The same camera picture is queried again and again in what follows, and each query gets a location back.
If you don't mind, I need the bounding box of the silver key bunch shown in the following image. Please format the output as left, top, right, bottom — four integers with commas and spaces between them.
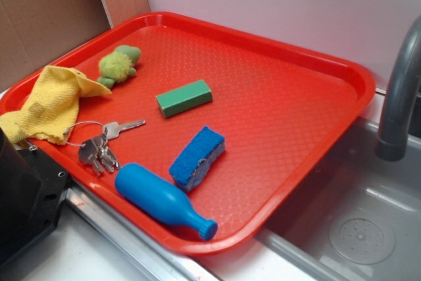
62, 120, 146, 176

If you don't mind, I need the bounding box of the blue plastic bottle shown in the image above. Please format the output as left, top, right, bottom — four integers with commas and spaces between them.
114, 163, 218, 241

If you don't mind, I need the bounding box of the brown cardboard panel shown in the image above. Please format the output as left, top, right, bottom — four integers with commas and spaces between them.
1, 0, 110, 91

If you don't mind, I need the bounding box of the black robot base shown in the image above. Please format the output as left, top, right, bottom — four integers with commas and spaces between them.
1, 132, 69, 268

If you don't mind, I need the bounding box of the green rectangular block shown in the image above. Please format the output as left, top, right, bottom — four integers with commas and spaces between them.
156, 80, 213, 118

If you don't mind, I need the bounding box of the blue sponge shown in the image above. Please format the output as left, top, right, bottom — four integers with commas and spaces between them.
169, 126, 226, 192

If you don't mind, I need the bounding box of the grey plastic sink basin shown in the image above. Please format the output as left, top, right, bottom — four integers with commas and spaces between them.
197, 116, 421, 281

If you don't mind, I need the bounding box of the yellow cloth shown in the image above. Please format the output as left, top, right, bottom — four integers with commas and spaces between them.
1, 65, 111, 145

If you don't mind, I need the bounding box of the grey sink faucet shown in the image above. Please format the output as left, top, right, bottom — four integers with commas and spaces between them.
375, 18, 420, 161

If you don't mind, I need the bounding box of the red plastic tray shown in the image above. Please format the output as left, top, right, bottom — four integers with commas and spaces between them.
0, 11, 376, 257

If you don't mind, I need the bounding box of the green plush turtle toy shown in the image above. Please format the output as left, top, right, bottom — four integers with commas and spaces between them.
97, 45, 142, 89

